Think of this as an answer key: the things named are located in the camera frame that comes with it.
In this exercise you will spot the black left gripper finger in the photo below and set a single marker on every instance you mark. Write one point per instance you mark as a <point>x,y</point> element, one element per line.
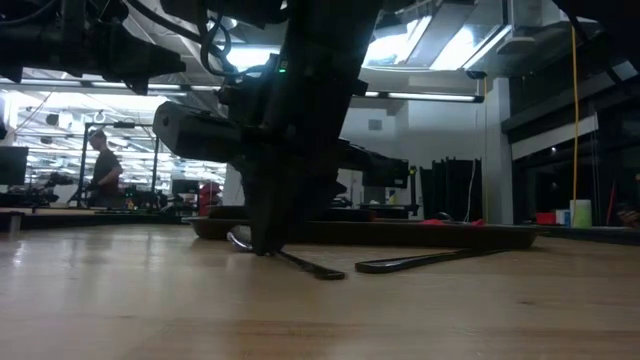
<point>380,167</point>
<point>200,132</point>

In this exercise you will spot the red cloth napkin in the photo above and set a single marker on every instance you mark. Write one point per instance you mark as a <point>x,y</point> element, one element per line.
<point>450,222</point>

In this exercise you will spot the shiny metal knife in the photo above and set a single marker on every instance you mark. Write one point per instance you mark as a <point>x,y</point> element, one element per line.
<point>400,262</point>

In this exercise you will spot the shiny metal spoon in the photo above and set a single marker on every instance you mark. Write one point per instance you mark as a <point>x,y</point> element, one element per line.
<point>320,272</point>

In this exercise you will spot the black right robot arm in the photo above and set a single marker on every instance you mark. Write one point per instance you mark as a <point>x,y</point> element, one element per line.
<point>620,20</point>

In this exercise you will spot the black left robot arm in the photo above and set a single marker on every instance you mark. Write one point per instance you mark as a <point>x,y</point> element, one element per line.
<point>100,50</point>

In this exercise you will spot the brown plastic tray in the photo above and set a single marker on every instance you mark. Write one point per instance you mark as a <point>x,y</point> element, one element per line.
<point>450,235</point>

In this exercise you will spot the red chair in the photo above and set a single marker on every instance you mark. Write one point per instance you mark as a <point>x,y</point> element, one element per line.
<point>210,197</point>

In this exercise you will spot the black folding curtain panels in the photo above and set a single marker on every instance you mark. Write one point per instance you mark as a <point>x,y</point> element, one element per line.
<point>450,190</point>

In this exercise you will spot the long ceiling light strip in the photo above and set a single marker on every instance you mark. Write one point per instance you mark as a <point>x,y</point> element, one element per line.
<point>430,96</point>

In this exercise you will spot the person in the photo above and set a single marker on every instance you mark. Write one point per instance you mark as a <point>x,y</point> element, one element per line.
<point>105,170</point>

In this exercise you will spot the small red box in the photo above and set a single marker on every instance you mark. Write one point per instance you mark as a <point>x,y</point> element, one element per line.
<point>545,218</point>

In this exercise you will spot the blue and white container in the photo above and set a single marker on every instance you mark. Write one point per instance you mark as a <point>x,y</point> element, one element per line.
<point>563,217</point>

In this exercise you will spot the black computer monitor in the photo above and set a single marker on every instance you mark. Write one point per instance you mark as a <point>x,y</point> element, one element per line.
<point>12,165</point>

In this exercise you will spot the pale green cup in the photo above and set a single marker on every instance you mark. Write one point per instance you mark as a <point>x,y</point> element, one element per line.
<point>581,214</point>

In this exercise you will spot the black metal rig frame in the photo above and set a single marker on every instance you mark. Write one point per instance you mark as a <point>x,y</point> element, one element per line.
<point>82,165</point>

